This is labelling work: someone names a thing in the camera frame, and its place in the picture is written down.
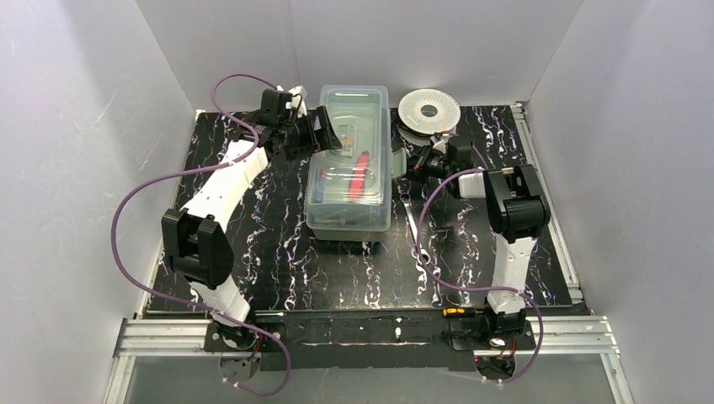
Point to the white filament spool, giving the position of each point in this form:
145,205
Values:
428,117

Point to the silver combination wrench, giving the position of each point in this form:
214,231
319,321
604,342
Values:
423,255

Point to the blue handled screwdriver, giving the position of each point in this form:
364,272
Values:
319,190

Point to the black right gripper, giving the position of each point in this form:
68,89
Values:
423,164

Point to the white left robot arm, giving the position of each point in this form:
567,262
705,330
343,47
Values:
194,235

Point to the red black utility knife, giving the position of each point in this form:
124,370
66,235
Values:
357,182

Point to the yellow black screwdriver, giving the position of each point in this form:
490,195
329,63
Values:
458,312

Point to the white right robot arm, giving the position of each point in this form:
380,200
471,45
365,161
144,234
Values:
517,212

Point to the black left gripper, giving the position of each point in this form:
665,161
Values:
315,131

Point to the green plastic tool box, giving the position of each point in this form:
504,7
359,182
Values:
362,113

